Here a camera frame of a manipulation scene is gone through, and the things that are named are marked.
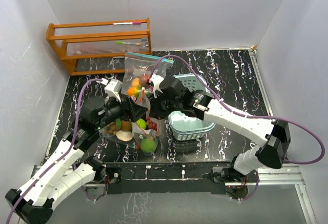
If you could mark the green yellow mango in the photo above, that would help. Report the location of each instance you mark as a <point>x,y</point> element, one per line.
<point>135,88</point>

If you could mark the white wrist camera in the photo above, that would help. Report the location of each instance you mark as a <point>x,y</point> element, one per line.
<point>112,88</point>
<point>155,80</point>

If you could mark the red grape bunch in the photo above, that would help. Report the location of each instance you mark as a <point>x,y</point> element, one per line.
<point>150,124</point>

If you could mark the white round bun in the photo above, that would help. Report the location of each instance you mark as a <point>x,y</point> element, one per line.
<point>124,136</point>

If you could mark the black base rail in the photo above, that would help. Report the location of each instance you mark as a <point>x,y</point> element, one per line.
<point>172,177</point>

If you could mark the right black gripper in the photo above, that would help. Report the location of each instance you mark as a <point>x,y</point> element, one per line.
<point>155,112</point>

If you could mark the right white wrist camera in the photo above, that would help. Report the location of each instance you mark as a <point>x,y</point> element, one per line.
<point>155,80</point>

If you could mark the orange wooden shelf rack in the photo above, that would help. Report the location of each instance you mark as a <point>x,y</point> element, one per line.
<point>74,42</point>

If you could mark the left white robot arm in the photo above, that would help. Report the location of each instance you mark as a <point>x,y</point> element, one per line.
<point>35,201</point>

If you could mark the green marker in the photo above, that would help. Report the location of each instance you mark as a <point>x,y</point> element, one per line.
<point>127,43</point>

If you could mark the longan bunch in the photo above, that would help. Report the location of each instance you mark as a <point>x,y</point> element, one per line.
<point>112,129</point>

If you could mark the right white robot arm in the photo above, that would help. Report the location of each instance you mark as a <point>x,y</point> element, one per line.
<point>271,136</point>

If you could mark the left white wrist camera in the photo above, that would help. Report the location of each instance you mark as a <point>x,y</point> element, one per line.
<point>112,88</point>

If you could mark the green lime fruit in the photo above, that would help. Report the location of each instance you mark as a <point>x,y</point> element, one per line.
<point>142,123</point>

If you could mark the orange fruit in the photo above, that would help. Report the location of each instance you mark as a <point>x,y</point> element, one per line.
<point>126,126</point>

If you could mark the orange-zipper clear bag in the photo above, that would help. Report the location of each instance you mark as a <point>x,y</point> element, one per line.
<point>139,134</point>
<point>131,144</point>

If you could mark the red apple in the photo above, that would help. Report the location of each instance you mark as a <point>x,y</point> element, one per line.
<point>144,79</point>

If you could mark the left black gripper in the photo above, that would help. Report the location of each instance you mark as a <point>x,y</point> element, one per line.
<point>130,110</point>

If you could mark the blue-zipper clear bag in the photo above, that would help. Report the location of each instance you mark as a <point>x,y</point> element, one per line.
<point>137,64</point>

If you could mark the pink white marker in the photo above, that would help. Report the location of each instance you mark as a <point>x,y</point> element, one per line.
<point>127,23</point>

